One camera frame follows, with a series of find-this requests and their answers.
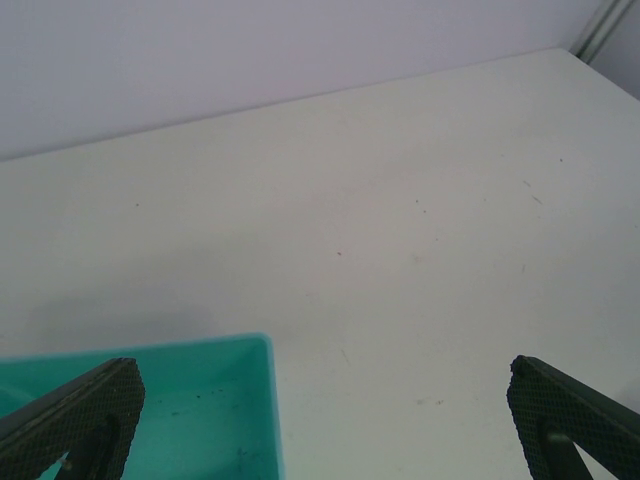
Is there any right aluminium corner post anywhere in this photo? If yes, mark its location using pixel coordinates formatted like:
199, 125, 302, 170
569, 0, 638, 64

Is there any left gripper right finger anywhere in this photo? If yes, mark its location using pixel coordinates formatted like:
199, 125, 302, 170
507, 355, 639, 479

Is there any teal plastic bin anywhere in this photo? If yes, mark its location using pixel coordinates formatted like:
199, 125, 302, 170
1, 334, 285, 480

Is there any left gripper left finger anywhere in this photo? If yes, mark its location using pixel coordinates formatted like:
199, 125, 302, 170
1, 358, 145, 479

